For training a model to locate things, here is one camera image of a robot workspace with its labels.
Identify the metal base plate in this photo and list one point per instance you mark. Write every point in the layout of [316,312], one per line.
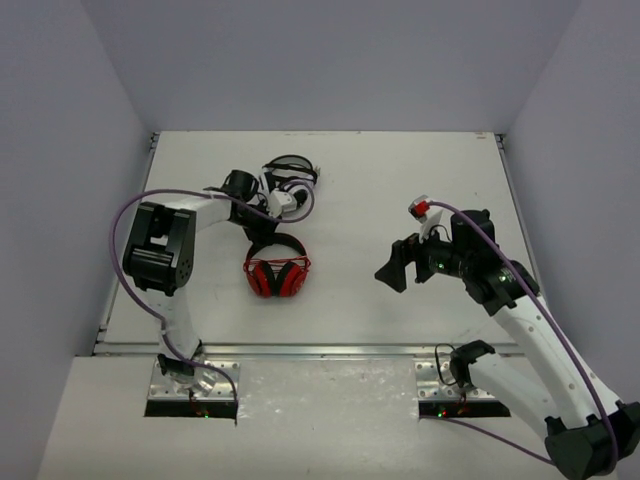
[204,385]
[434,384]

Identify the red black headphones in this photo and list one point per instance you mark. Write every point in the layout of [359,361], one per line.
[282,277]

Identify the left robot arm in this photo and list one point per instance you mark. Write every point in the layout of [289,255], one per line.
[158,260]

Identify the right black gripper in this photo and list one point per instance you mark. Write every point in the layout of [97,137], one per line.
[411,250]

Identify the white black headphones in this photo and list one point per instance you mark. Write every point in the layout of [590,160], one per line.
[292,173]

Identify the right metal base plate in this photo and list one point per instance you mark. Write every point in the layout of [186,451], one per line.
[434,384]

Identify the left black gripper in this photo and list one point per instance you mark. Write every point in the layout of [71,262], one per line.
[261,228]

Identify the aluminium mounting rail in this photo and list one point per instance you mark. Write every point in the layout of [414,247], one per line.
[280,350]

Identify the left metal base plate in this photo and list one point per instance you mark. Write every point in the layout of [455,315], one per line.
[204,385]

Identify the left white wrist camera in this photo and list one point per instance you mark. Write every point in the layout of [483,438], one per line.
[280,202]

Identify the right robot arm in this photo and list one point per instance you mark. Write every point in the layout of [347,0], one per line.
[586,428]

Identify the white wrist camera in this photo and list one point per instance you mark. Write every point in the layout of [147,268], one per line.
[280,202]
[427,215]

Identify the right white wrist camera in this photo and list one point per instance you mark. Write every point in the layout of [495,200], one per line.
[427,215]

